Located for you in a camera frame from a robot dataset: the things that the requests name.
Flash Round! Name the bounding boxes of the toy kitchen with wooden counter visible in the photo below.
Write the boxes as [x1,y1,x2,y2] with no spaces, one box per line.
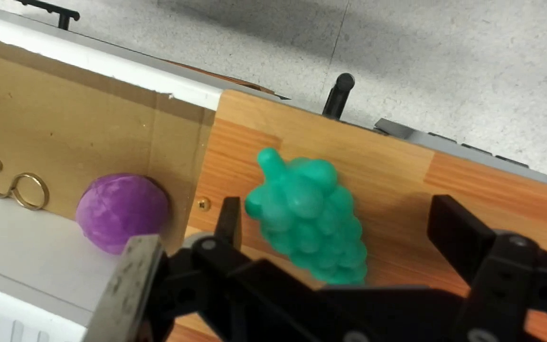
[0,12,547,342]

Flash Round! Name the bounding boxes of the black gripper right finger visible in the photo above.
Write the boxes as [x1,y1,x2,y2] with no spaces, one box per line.
[426,192,500,289]

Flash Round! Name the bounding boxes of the green toy grapes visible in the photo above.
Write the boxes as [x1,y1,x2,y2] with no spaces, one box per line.
[244,146,371,289]

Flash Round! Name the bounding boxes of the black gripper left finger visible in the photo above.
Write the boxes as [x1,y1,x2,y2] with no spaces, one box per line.
[214,196,246,251]

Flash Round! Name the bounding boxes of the gold linked metal rings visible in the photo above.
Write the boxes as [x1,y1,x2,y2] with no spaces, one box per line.
[0,146,52,213]

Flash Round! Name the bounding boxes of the black cabinet door handle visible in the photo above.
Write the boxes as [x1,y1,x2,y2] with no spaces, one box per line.
[322,70,358,122]

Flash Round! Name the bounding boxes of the purple toy plum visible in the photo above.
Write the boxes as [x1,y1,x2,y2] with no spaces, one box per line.
[75,173,172,257]

